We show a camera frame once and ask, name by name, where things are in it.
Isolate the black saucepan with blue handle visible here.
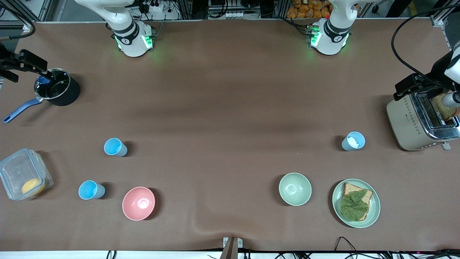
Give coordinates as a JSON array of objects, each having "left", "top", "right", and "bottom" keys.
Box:
[{"left": 3, "top": 68, "right": 81, "bottom": 124}]

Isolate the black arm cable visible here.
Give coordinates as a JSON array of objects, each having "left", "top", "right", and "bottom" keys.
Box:
[
  {"left": 0, "top": 22, "right": 37, "bottom": 41},
  {"left": 391, "top": 4, "right": 460, "bottom": 89}
]

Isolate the thin black floor cable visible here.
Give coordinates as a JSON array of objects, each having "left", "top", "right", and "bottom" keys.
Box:
[{"left": 334, "top": 236, "right": 364, "bottom": 258}]

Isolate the blue cup with white filling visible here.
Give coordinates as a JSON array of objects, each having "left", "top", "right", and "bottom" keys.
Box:
[{"left": 341, "top": 131, "right": 366, "bottom": 151}]

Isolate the white power strip with plugs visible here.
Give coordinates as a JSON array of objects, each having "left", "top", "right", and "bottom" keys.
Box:
[{"left": 141, "top": 0, "right": 165, "bottom": 13}]

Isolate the green lettuce leaf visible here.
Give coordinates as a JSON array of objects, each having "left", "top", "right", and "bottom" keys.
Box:
[{"left": 340, "top": 190, "right": 369, "bottom": 221}]

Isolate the blue plastic cup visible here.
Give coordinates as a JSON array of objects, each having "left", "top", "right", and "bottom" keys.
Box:
[
  {"left": 78, "top": 180, "right": 106, "bottom": 200},
  {"left": 104, "top": 138, "right": 128, "bottom": 158}
]

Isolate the pale green plate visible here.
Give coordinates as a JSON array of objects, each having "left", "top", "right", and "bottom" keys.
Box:
[{"left": 332, "top": 179, "right": 381, "bottom": 228}]

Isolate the pale green bowl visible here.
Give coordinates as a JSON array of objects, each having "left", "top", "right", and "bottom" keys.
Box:
[{"left": 279, "top": 173, "right": 312, "bottom": 206}]

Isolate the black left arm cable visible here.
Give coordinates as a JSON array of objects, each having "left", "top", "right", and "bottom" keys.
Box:
[{"left": 391, "top": 4, "right": 460, "bottom": 89}]

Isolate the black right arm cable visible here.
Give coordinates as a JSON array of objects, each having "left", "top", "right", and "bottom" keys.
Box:
[{"left": 0, "top": 22, "right": 37, "bottom": 41}]

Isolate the pink bowl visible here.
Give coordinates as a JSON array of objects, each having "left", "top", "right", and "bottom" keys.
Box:
[{"left": 122, "top": 186, "right": 156, "bottom": 221}]

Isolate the clear plastic storage box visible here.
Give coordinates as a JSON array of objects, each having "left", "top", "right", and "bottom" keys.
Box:
[{"left": 0, "top": 148, "right": 54, "bottom": 201}]

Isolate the brown toast slice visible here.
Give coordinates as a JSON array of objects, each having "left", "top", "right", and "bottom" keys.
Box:
[{"left": 433, "top": 94, "right": 459, "bottom": 122}]

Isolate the orange round food item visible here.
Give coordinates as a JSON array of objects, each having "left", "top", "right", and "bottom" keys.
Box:
[{"left": 22, "top": 178, "right": 46, "bottom": 197}]

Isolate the beige steel toaster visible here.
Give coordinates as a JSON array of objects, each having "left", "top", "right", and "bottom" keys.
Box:
[{"left": 386, "top": 90, "right": 460, "bottom": 151}]

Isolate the bag of orange buns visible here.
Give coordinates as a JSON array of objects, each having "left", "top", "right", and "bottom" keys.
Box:
[{"left": 286, "top": 0, "right": 333, "bottom": 19}]

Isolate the aluminium frame rail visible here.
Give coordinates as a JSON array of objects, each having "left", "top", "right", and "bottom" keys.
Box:
[
  {"left": 430, "top": 0, "right": 454, "bottom": 51},
  {"left": 0, "top": 0, "right": 55, "bottom": 30}
]

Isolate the metal stand bracket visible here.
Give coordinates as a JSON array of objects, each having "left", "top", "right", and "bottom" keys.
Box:
[{"left": 220, "top": 236, "right": 243, "bottom": 259}]

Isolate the brown bread slice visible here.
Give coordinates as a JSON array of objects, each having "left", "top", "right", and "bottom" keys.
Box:
[{"left": 340, "top": 182, "right": 373, "bottom": 221}]

